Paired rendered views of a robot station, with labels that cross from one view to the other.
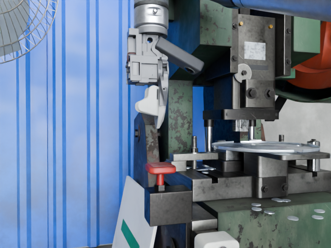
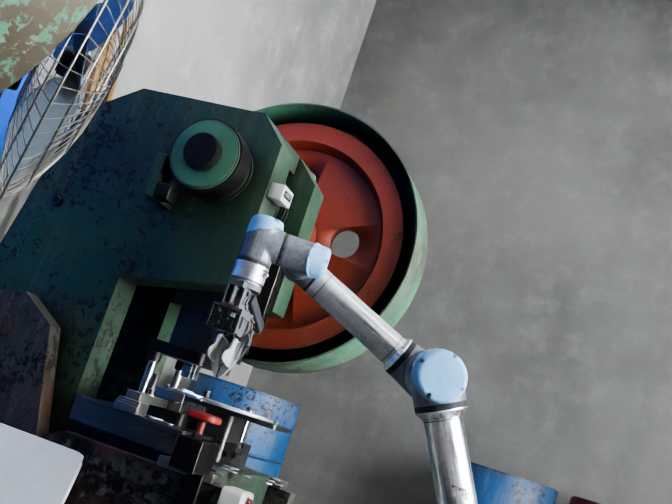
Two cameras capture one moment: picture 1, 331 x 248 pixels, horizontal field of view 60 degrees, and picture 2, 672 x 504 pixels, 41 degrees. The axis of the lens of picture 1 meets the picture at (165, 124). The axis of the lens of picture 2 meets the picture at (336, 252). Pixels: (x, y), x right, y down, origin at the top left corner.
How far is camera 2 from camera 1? 1.65 m
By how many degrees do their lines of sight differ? 56
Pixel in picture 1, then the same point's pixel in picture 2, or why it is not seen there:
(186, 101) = (122, 312)
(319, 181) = (242, 454)
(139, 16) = (253, 273)
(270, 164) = (234, 428)
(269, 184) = (227, 449)
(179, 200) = (212, 452)
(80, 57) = not seen: outside the picture
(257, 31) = not seen: hidden behind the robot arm
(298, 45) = (276, 306)
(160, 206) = (203, 456)
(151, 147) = (50, 363)
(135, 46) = (235, 295)
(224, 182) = not seen: hidden behind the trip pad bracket
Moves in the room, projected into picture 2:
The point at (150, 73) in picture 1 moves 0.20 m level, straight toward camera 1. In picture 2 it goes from (242, 328) to (319, 349)
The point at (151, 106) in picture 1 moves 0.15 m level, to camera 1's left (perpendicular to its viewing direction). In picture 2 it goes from (228, 357) to (184, 340)
